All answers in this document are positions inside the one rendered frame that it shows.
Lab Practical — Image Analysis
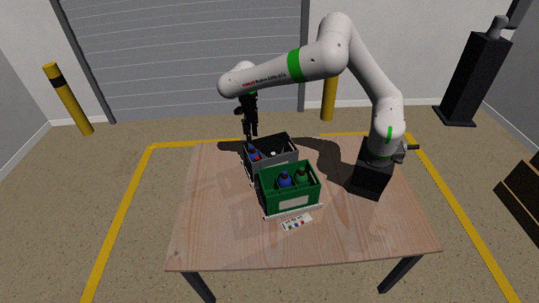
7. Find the white paper pick list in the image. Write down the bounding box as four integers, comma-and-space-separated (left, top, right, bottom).
280, 212, 313, 231

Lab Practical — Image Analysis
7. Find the green crate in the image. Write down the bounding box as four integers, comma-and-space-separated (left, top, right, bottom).
257, 161, 319, 216

